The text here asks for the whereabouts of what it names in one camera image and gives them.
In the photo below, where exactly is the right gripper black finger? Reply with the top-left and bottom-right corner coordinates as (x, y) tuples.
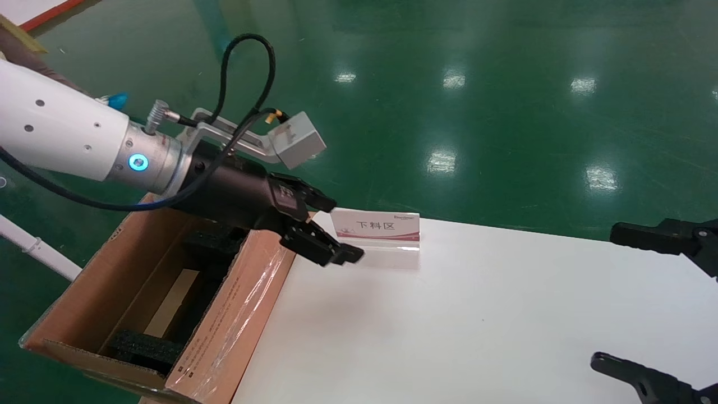
(590, 353), (718, 404)
(609, 219), (718, 279)

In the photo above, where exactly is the acrylic sign with red print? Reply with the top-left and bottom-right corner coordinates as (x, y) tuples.
(330, 209), (421, 252)

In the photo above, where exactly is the large open cardboard box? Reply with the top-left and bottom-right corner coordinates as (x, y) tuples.
(20, 192), (316, 404)

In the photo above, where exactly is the silver camera mount bracket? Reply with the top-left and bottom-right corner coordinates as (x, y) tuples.
(176, 109), (281, 165)

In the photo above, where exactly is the blue gloved person hand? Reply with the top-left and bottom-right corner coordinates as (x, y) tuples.
(96, 91), (130, 111)

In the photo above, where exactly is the tan cardboard piece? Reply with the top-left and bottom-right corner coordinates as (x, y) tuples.
(0, 13), (49, 55)

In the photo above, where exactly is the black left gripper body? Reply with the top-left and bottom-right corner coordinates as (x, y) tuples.
(168, 140), (315, 236)

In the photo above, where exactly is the small cardboard box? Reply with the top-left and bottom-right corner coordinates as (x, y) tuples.
(144, 268), (202, 339)

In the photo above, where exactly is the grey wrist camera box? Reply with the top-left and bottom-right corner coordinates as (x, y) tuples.
(268, 111), (328, 171)

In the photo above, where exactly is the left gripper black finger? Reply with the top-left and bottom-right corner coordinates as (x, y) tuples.
(279, 219), (366, 268)
(271, 173), (338, 214)

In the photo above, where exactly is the thin black camera cable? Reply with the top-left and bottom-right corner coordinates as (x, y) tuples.
(0, 109), (281, 213)

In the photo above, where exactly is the white pipe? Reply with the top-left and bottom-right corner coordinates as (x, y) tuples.
(0, 214), (84, 282)

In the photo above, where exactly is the thick black looped cable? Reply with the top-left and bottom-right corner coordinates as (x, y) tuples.
(145, 33), (277, 169)

